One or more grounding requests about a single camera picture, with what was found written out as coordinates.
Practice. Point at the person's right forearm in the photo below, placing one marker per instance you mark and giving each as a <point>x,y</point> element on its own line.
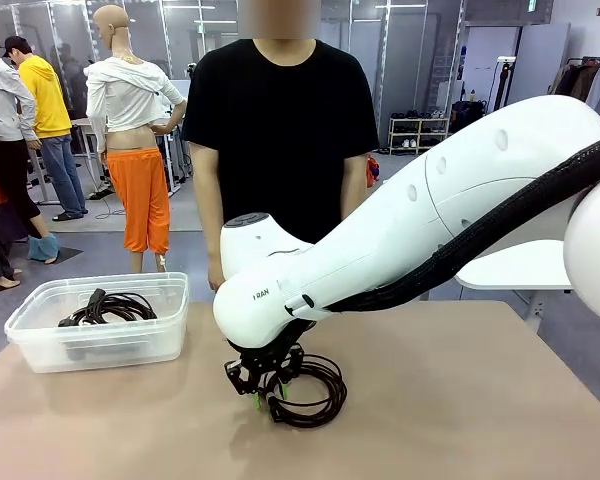
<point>212,230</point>

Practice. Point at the person in yellow hoodie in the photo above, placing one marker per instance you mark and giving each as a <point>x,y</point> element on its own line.
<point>40,95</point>

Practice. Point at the person in black t-shirt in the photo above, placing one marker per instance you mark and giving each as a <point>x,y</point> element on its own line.
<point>280,140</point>

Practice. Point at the black pole with white camera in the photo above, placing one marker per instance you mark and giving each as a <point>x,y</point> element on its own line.
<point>502,85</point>

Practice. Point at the black bags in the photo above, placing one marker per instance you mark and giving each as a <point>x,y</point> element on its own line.
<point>465,115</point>

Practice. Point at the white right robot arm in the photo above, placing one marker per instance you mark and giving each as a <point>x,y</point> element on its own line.
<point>380,225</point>

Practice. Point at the orange mannequin trousers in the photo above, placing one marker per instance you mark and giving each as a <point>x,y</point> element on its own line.
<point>140,200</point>

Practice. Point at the white table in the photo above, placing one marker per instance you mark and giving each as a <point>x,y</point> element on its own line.
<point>520,265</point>

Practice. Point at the grey partition panel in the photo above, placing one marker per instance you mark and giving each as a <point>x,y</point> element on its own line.
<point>535,65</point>

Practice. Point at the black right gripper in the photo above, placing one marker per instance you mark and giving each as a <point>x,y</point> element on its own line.
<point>265,367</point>

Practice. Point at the person's right hand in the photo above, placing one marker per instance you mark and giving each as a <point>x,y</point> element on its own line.
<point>216,275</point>

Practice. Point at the white mannequin top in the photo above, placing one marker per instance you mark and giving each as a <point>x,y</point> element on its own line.
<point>125,95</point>

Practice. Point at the clear plastic storage box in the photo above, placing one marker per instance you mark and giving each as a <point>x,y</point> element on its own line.
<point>130,340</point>

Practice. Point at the orange bag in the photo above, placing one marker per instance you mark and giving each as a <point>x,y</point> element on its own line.
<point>374,172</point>

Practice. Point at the wooden shoe rack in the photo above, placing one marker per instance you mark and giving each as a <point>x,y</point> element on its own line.
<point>410,135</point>

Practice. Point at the beige bald mannequin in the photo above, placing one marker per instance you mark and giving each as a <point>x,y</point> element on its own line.
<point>111,22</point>

